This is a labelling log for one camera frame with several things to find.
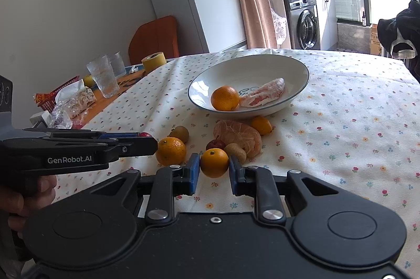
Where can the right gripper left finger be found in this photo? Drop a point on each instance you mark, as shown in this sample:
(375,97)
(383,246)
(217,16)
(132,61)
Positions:
(180,179)

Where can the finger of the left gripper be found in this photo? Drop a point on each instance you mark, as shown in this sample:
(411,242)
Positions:
(89,151)
(88,134)

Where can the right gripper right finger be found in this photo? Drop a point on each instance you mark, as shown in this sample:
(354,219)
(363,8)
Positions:
(252,180)

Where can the small orange mandarin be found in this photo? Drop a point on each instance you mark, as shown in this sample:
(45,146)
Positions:
(214,162)

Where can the brown kiwi fruit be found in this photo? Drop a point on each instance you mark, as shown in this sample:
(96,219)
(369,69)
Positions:
(234,149)
(181,133)

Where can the small red apple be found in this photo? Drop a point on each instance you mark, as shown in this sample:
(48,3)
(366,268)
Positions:
(216,143)

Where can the large peeled pomelo piece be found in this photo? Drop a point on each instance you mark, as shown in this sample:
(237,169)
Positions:
(248,138)

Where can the small red plum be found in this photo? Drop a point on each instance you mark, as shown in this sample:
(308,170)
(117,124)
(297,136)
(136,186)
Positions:
(145,134)

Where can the white kitchen cabinet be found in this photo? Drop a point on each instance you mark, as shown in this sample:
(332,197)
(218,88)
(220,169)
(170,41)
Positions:
(327,24)

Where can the person's left hand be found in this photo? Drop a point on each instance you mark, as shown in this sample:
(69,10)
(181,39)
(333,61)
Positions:
(21,208)

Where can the plastic snack bag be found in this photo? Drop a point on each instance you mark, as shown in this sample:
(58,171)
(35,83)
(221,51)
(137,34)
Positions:
(72,103)

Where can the red snack packet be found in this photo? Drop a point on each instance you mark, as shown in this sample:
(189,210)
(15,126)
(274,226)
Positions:
(46,101)

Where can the small mandarin beside bowl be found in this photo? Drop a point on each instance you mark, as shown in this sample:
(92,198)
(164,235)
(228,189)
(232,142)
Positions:
(262,125)

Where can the front clear drinking glass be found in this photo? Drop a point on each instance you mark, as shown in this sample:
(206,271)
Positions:
(103,75)

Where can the clear drinking glass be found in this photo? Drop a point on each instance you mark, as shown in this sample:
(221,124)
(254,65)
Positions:
(103,75)
(117,64)

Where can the rear clear drinking glass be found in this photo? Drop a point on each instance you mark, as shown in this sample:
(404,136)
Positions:
(117,64)

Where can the large orange in bowl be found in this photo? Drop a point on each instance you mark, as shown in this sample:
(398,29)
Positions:
(225,98)

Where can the yellow tape roll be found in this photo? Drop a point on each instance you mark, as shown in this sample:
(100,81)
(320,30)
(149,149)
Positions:
(153,61)

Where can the peeled pomelo segment in bowl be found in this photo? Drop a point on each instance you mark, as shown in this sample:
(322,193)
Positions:
(267,93)

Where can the white ceramic bowl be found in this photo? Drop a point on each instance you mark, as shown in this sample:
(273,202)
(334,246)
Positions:
(246,74)

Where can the orange chair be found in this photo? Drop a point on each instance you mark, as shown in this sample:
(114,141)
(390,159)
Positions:
(159,35)

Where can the silver washing machine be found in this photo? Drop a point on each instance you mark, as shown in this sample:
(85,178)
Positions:
(303,27)

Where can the cardboard box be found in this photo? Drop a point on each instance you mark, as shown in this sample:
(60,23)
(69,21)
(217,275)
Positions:
(375,47)

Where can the black garment on chair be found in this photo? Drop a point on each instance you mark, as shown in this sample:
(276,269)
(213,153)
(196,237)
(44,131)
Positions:
(400,36)

